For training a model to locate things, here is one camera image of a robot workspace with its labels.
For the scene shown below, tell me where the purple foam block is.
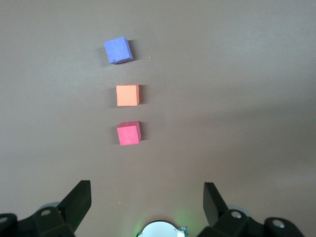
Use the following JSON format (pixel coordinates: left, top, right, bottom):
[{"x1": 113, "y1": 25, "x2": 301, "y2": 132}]
[{"x1": 103, "y1": 36, "x2": 134, "y2": 65}]

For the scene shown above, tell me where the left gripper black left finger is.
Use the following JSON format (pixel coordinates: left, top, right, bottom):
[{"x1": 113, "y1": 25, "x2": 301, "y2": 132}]
[{"x1": 0, "y1": 180, "x2": 92, "y2": 237}]

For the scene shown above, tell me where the red foam block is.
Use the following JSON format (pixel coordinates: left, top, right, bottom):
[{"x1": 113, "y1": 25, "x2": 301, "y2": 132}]
[{"x1": 117, "y1": 120, "x2": 142, "y2": 147}]

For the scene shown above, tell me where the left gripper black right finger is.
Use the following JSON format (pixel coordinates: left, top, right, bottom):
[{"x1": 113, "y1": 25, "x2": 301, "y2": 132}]
[{"x1": 197, "y1": 182, "x2": 303, "y2": 237}]

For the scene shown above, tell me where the orange foam block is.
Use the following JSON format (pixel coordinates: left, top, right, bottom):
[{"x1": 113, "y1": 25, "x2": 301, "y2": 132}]
[{"x1": 116, "y1": 84, "x2": 141, "y2": 107}]

